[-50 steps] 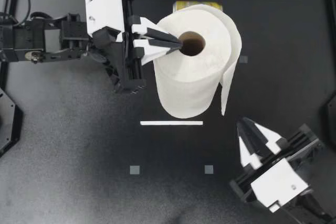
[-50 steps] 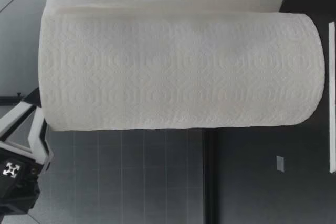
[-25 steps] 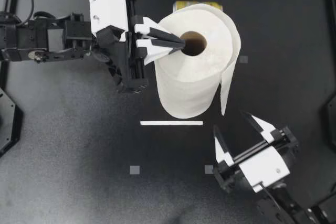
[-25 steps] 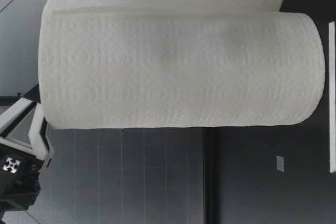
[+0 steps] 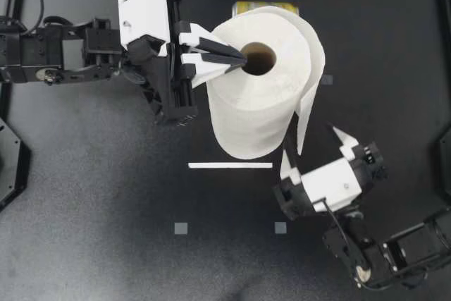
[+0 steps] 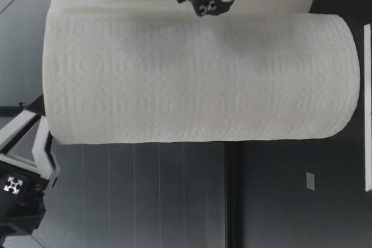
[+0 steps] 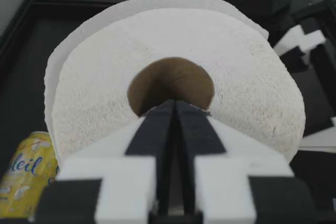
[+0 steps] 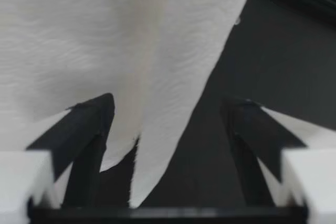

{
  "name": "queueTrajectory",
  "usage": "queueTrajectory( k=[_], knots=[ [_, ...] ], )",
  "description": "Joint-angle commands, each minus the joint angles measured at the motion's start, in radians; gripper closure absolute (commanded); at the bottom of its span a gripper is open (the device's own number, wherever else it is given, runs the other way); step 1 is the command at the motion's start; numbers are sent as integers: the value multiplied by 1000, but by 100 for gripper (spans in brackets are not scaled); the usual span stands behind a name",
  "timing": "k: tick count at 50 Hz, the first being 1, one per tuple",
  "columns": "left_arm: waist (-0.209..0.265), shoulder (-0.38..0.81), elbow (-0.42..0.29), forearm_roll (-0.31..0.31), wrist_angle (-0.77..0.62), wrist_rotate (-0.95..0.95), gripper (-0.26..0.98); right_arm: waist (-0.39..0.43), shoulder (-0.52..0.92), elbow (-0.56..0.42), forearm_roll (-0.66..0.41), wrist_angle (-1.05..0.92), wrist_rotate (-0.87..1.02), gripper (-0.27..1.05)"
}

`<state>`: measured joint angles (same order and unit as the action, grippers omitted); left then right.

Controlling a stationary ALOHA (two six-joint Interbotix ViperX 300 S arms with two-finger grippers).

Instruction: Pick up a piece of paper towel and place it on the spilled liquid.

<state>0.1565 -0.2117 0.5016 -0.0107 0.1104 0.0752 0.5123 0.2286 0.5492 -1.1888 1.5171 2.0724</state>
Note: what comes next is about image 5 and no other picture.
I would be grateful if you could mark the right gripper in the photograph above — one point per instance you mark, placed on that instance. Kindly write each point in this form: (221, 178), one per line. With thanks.
(292, 202)

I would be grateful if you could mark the yellow drink can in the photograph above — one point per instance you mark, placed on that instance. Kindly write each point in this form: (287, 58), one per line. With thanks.
(246, 6)

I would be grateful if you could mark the black hexagonal arm base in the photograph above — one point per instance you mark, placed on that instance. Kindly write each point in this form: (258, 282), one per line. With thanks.
(14, 167)

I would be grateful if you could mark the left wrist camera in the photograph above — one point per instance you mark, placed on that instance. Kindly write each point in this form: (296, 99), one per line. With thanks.
(144, 8)

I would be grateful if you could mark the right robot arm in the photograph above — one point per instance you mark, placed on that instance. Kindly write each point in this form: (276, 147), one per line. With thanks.
(405, 255)

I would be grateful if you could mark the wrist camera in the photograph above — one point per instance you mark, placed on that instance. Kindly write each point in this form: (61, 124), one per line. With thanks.
(331, 184)
(144, 8)

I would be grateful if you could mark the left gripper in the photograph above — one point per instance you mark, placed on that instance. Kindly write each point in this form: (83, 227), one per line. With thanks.
(179, 96)

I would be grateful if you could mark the white paper towel roll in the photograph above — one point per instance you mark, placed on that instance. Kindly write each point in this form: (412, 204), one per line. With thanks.
(253, 110)

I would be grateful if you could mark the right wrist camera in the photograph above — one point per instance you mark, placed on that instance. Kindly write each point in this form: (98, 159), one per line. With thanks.
(331, 184)

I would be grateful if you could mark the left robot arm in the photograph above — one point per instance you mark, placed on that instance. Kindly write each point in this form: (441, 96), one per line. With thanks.
(53, 54)

